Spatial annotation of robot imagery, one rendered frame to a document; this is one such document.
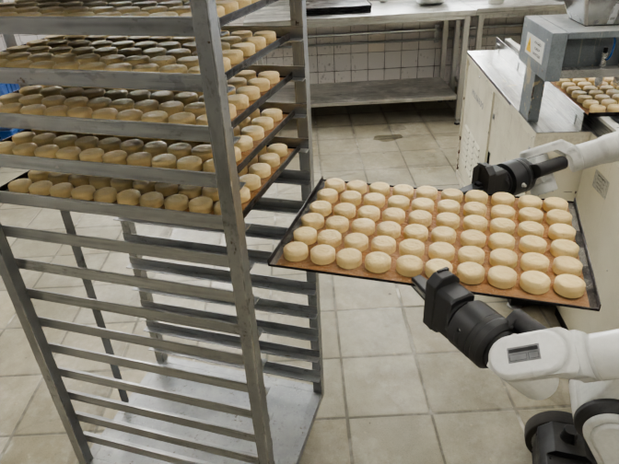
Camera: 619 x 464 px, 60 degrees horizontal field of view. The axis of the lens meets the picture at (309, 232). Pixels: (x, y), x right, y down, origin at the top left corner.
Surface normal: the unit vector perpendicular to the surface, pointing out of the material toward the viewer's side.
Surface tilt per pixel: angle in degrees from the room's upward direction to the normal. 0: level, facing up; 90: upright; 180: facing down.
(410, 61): 90
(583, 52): 90
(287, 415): 0
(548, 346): 41
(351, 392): 0
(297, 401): 0
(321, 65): 90
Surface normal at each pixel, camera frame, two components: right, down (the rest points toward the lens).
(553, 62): -0.06, 0.51
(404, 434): -0.05, -0.86
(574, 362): 0.13, -0.27
